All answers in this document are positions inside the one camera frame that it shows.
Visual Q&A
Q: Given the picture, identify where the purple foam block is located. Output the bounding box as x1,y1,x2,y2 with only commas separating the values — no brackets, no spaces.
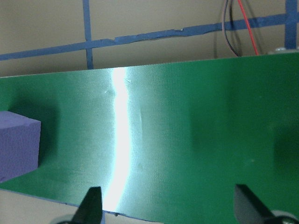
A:
0,111,42,184

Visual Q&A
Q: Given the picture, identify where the green conveyor belt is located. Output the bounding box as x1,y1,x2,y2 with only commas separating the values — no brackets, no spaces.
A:
0,52,299,224

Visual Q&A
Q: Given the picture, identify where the thin black wire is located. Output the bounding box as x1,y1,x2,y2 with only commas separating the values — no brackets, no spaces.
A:
221,0,240,57

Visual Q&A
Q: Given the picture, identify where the thin red wire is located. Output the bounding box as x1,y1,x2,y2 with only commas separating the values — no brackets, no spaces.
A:
237,0,260,56

